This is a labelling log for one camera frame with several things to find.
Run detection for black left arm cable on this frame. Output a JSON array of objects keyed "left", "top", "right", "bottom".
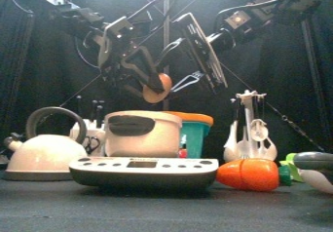
[{"left": 124, "top": 0, "right": 178, "bottom": 23}]

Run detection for orange toy carrot green top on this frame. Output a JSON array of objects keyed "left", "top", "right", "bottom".
[{"left": 214, "top": 152, "right": 305, "bottom": 193}]

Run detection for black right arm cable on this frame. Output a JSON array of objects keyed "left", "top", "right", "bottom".
[{"left": 213, "top": 0, "right": 302, "bottom": 32}]

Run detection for black handled knife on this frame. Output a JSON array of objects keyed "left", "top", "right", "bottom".
[
  {"left": 89, "top": 99, "right": 98, "bottom": 123},
  {"left": 76, "top": 95, "right": 84, "bottom": 117},
  {"left": 96, "top": 100, "right": 105, "bottom": 129}
]

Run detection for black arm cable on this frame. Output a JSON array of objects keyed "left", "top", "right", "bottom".
[
  {"left": 213, "top": 0, "right": 302, "bottom": 32},
  {"left": 124, "top": 0, "right": 178, "bottom": 23}
]

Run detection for brown toy eggshell half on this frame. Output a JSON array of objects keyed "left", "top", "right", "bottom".
[{"left": 157, "top": 72, "right": 174, "bottom": 96}]

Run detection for white knife block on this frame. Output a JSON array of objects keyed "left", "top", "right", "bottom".
[{"left": 69, "top": 118, "right": 108, "bottom": 158}]

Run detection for white pot black handle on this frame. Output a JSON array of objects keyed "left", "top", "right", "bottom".
[{"left": 102, "top": 109, "right": 183, "bottom": 159}]

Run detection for black handled scissors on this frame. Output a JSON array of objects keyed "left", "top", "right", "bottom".
[{"left": 82, "top": 135, "right": 102, "bottom": 155}]

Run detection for slanted black frame pole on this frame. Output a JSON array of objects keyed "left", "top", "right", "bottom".
[{"left": 299, "top": 18, "right": 331, "bottom": 147}]

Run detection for white kettle black handle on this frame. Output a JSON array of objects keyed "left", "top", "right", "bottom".
[{"left": 2, "top": 106, "right": 89, "bottom": 182}]

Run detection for vertical metal frame pole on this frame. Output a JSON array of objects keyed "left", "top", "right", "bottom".
[{"left": 161, "top": 0, "right": 171, "bottom": 111}]

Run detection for white utensil rack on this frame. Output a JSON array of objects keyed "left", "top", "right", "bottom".
[{"left": 233, "top": 89, "right": 269, "bottom": 161}]

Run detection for white toy pizza cutter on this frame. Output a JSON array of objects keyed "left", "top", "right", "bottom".
[{"left": 249, "top": 94, "right": 270, "bottom": 143}]

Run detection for teal toy container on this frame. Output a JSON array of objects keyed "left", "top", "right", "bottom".
[{"left": 178, "top": 122, "right": 211, "bottom": 160}]

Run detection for white and black appliance base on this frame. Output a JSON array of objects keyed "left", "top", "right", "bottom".
[{"left": 68, "top": 156, "right": 219, "bottom": 192}]

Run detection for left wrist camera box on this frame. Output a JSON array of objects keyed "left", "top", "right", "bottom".
[{"left": 129, "top": 13, "right": 153, "bottom": 33}]

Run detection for white toy spatula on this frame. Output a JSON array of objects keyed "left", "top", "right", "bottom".
[{"left": 222, "top": 97, "right": 241, "bottom": 163}]

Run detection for orange container lid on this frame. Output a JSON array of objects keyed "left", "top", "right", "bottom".
[{"left": 164, "top": 110, "right": 215, "bottom": 128}]

